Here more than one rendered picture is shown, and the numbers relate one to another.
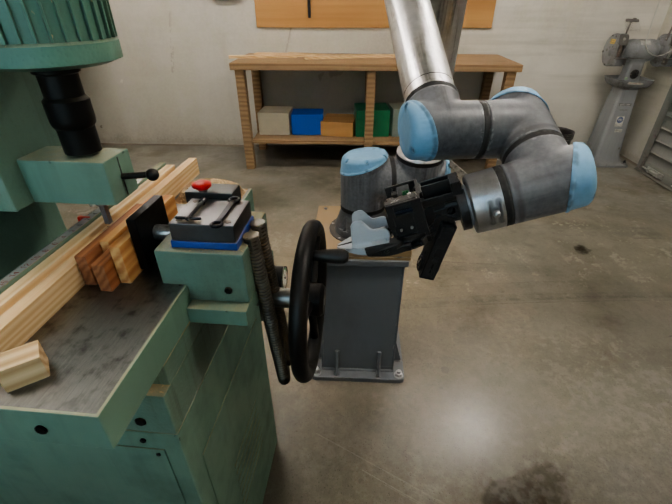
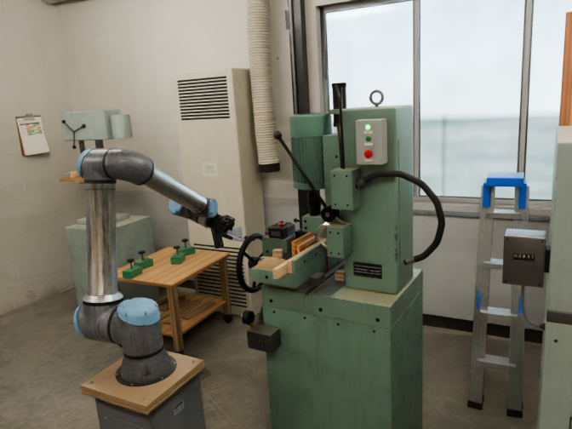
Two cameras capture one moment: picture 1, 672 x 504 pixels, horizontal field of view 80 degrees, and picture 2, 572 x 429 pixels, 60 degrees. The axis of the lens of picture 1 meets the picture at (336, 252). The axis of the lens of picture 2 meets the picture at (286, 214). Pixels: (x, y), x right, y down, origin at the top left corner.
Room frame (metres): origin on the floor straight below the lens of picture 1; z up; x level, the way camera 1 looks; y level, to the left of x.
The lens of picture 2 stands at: (2.53, 1.18, 1.57)
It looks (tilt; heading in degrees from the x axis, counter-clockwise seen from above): 13 degrees down; 206
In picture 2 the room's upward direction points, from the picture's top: 4 degrees counter-clockwise
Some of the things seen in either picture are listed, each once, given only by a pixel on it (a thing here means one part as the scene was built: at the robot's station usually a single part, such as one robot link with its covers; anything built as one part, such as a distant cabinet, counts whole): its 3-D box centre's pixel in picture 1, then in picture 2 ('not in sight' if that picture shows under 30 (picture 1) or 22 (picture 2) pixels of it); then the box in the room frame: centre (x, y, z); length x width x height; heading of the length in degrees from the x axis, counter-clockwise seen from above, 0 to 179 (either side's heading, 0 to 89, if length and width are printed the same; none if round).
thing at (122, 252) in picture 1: (149, 235); (303, 243); (0.58, 0.31, 0.93); 0.18 x 0.02 x 0.07; 175
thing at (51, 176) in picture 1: (82, 178); (319, 225); (0.60, 0.40, 1.03); 0.14 x 0.07 x 0.09; 85
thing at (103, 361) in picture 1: (174, 272); (298, 254); (0.56, 0.28, 0.87); 0.61 x 0.30 x 0.06; 175
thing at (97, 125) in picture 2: not in sight; (110, 211); (-0.32, -1.75, 0.79); 0.62 x 0.48 x 1.58; 89
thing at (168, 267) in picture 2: not in sight; (172, 292); (0.00, -0.96, 0.32); 0.66 x 0.57 x 0.64; 179
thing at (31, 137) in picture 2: not in sight; (32, 134); (-0.33, -2.49, 1.42); 0.23 x 0.06 x 0.34; 177
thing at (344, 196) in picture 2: not in sight; (345, 188); (0.77, 0.58, 1.23); 0.09 x 0.08 x 0.15; 85
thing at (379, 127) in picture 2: not in sight; (371, 141); (0.76, 0.69, 1.40); 0.10 x 0.06 x 0.16; 85
